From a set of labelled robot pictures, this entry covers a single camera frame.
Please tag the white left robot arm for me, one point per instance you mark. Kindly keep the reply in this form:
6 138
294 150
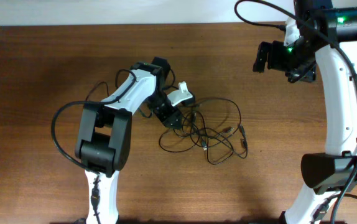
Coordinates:
104 138

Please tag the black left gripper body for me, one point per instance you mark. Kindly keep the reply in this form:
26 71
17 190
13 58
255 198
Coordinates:
172 121

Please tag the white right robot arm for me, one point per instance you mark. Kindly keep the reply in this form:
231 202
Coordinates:
319 36

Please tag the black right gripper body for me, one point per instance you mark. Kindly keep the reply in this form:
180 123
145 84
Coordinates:
260 56

